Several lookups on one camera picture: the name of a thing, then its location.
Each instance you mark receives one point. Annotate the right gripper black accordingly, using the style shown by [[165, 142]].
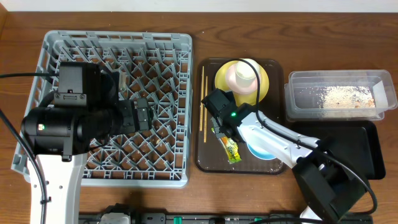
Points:
[[222, 129]]

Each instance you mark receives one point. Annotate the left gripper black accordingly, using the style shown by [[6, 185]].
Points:
[[142, 114]]

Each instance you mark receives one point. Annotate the green yellow snack wrapper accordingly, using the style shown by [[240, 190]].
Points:
[[230, 147]]

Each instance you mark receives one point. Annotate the light blue bowl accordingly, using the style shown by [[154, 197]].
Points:
[[260, 154]]

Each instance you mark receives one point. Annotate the rice food waste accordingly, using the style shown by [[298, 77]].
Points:
[[334, 97]]

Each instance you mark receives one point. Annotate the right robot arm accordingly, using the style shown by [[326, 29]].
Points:
[[330, 186]]

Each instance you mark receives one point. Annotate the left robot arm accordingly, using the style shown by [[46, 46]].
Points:
[[60, 138]]

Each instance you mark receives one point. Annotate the grey dishwasher rack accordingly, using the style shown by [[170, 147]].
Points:
[[155, 66]]

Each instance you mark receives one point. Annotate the black waste tray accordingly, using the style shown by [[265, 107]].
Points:
[[355, 142]]

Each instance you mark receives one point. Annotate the clear plastic waste bin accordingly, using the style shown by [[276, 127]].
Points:
[[379, 82]]

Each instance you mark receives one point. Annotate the dark brown serving tray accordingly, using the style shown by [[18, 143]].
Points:
[[211, 156]]

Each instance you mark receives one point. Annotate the yellow plate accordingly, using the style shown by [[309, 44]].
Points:
[[220, 83]]

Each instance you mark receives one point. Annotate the pink small bowl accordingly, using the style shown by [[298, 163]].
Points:
[[233, 81]]

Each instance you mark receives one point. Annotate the white cup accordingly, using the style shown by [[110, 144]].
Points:
[[245, 73]]

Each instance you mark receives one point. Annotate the wooden chopstick left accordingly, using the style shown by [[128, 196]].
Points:
[[201, 97]]

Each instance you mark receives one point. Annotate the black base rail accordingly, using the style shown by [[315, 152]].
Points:
[[155, 218]]

